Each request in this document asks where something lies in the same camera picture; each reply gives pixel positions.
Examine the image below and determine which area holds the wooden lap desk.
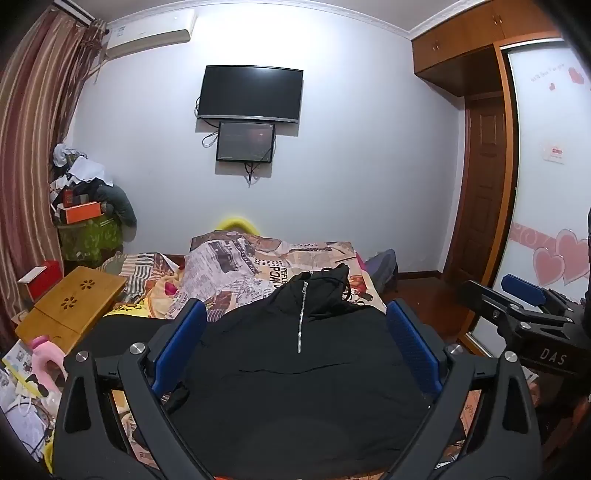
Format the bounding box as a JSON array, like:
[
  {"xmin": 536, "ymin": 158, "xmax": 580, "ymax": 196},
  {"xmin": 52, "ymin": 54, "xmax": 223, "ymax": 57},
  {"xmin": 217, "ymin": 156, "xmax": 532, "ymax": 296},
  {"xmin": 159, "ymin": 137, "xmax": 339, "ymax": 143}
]
[{"xmin": 15, "ymin": 265, "xmax": 127, "ymax": 356}]

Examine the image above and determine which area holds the white air conditioner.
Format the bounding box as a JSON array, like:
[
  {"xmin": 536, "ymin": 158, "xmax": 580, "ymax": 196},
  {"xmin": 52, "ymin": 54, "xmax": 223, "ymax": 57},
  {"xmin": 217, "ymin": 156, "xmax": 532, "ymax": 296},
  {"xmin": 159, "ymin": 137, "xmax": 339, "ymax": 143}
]
[{"xmin": 102, "ymin": 11, "xmax": 197, "ymax": 58}]

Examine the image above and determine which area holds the red box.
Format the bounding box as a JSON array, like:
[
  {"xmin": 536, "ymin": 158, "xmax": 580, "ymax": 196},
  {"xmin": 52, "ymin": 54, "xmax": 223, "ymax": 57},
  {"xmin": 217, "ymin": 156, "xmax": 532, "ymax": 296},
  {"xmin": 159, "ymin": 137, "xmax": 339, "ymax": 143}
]
[{"xmin": 17, "ymin": 260, "xmax": 63, "ymax": 301}]

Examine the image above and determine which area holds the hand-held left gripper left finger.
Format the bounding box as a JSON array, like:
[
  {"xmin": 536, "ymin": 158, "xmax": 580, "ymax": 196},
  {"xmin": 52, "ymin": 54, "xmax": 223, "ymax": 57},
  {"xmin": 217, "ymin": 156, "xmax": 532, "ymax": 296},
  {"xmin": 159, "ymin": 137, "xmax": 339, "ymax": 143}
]
[{"xmin": 52, "ymin": 299, "xmax": 218, "ymax": 480}]

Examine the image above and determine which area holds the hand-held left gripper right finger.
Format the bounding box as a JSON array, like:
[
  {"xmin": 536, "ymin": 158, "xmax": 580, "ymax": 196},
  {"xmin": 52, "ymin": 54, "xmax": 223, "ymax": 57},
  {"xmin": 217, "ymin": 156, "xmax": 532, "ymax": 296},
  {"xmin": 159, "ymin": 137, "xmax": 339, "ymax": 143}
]
[{"xmin": 387, "ymin": 299, "xmax": 542, "ymax": 480}]

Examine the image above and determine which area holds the striped grey cloth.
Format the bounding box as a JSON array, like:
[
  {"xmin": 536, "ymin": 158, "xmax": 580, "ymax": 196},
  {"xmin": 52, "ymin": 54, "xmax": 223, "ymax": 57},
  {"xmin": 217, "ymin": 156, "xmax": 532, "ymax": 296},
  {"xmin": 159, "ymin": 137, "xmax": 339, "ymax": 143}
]
[{"xmin": 99, "ymin": 251, "xmax": 185, "ymax": 301}]

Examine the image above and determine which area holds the small black wall monitor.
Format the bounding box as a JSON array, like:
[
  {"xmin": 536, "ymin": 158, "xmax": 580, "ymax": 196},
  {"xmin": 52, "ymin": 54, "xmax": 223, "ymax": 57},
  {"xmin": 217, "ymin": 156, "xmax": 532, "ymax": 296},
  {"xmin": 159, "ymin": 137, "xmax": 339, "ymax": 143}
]
[{"xmin": 216, "ymin": 121, "xmax": 276, "ymax": 163}]

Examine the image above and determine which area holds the orange box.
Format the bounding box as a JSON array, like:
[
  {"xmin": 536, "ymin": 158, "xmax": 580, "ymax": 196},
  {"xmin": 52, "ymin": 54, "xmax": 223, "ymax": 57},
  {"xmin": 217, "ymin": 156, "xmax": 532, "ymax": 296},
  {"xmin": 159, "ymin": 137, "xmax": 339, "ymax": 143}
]
[{"xmin": 64, "ymin": 200, "xmax": 103, "ymax": 224}]

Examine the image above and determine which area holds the black wall television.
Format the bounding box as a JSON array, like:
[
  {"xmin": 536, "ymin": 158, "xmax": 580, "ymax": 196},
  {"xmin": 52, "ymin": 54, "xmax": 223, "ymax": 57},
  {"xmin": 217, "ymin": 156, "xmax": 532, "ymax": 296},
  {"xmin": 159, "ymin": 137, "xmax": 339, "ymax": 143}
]
[{"xmin": 197, "ymin": 65, "xmax": 304, "ymax": 125}]

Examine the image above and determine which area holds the green patterned storage box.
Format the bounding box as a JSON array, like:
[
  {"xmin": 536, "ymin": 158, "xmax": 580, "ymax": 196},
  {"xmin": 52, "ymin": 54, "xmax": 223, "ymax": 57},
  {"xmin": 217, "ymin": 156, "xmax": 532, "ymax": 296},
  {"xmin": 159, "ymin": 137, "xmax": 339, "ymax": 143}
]
[{"xmin": 58, "ymin": 216, "xmax": 124, "ymax": 265}]

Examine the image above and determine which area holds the black zip hoodie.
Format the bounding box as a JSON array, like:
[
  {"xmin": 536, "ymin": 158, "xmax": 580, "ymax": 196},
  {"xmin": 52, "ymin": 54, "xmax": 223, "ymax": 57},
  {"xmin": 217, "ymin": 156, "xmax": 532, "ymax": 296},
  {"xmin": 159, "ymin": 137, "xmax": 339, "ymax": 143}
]
[{"xmin": 69, "ymin": 264, "xmax": 462, "ymax": 479}]

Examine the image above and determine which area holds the curtain rail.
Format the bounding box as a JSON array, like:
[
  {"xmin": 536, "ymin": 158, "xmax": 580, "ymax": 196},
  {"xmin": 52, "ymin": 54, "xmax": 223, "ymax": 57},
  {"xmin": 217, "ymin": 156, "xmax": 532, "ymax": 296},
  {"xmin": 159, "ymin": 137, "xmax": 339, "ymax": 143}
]
[{"xmin": 53, "ymin": 0, "xmax": 96, "ymax": 23}]

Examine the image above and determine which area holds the striped red curtain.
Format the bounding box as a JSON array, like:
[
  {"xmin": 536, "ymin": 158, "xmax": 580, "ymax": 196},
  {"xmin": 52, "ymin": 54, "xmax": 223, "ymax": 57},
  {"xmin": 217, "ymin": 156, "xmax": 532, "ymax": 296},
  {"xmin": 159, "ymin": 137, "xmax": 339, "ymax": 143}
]
[{"xmin": 0, "ymin": 9, "xmax": 109, "ymax": 324}]

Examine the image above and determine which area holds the pile of clothes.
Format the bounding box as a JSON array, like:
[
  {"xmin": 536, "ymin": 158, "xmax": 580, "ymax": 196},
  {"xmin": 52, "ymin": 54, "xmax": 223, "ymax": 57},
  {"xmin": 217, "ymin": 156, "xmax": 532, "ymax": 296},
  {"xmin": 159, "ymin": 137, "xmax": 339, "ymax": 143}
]
[{"xmin": 50, "ymin": 144, "xmax": 114, "ymax": 206}]

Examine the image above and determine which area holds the newspaper-print blanket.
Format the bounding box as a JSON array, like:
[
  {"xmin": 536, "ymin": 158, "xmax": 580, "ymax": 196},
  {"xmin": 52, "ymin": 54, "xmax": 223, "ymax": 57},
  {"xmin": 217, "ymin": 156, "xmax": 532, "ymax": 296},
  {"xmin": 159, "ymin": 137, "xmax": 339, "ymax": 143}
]
[{"xmin": 164, "ymin": 231, "xmax": 389, "ymax": 324}]

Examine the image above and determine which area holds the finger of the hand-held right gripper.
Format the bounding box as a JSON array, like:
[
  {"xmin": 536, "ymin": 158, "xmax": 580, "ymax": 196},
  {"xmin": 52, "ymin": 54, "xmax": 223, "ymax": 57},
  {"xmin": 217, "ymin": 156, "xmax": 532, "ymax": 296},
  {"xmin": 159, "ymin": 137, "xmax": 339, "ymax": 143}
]
[
  {"xmin": 457, "ymin": 279, "xmax": 573, "ymax": 327},
  {"xmin": 502, "ymin": 274, "xmax": 581, "ymax": 315}
]

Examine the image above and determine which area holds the brown wooden door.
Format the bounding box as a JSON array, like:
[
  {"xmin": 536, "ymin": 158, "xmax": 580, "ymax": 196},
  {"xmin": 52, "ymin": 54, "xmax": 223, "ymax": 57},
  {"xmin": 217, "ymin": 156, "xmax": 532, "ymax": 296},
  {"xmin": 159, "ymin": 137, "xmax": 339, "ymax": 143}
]
[{"xmin": 445, "ymin": 90, "xmax": 509, "ymax": 278}]

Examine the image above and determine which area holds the pile of papers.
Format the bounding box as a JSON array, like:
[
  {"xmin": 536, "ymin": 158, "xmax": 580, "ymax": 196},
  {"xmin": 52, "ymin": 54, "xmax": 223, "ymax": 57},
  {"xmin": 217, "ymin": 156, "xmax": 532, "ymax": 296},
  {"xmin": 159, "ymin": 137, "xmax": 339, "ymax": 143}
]
[{"xmin": 0, "ymin": 342, "xmax": 61, "ymax": 462}]

